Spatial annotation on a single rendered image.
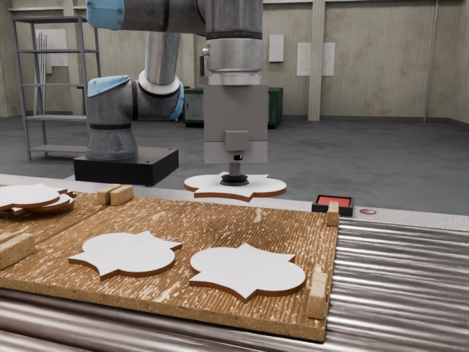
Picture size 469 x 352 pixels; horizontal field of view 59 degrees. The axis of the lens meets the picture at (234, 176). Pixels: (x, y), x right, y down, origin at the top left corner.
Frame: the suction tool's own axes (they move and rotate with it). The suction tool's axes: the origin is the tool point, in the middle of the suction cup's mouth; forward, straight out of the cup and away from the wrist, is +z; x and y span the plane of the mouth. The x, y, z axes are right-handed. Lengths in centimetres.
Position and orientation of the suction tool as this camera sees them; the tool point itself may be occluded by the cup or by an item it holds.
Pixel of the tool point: (234, 191)
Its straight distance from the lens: 60.4
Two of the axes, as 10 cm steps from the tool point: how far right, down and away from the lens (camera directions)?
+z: 0.0, 9.7, 2.3
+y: 10.0, -0.2, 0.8
